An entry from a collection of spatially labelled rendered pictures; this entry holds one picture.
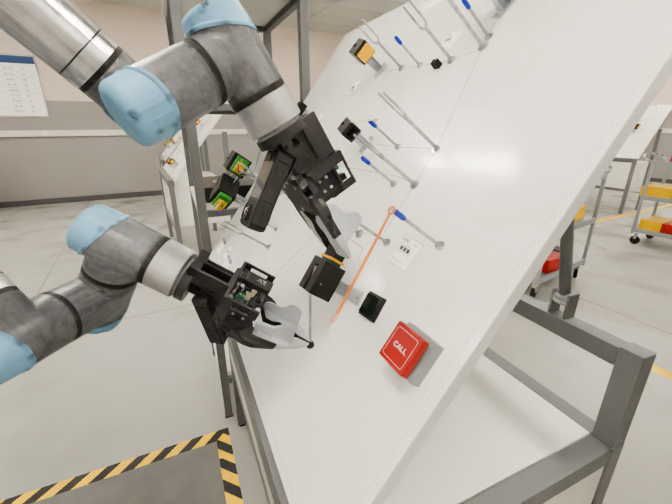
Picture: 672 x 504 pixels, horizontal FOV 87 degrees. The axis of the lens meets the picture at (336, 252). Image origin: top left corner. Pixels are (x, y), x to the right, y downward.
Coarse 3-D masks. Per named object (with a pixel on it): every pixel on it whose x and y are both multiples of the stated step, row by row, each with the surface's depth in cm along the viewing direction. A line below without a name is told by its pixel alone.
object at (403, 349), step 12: (396, 336) 43; (408, 336) 42; (420, 336) 41; (384, 348) 44; (396, 348) 42; (408, 348) 41; (420, 348) 40; (396, 360) 42; (408, 360) 40; (408, 372) 41
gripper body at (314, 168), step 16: (288, 128) 45; (304, 128) 47; (320, 128) 48; (272, 144) 45; (288, 144) 47; (304, 144) 48; (320, 144) 49; (304, 160) 49; (320, 160) 49; (336, 160) 49; (288, 176) 48; (304, 176) 48; (320, 176) 48; (336, 176) 51; (352, 176) 50; (288, 192) 52; (320, 192) 50; (336, 192) 51; (304, 208) 51
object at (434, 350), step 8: (416, 328) 44; (424, 336) 42; (432, 344) 41; (424, 352) 41; (432, 352) 41; (440, 352) 41; (424, 360) 41; (432, 360) 41; (416, 368) 41; (424, 368) 41; (408, 376) 42; (416, 376) 41; (424, 376) 41; (416, 384) 41
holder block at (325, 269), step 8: (312, 264) 56; (320, 264) 54; (328, 264) 53; (320, 272) 53; (328, 272) 54; (336, 272) 54; (344, 272) 55; (304, 280) 55; (312, 280) 54; (320, 280) 53; (328, 280) 54; (336, 280) 55; (304, 288) 55; (312, 288) 53; (320, 288) 53; (328, 288) 54; (320, 296) 54; (328, 296) 54
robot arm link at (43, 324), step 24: (0, 288) 41; (0, 312) 39; (24, 312) 41; (48, 312) 43; (72, 312) 45; (0, 336) 38; (24, 336) 40; (48, 336) 42; (72, 336) 46; (0, 360) 37; (24, 360) 40; (0, 384) 39
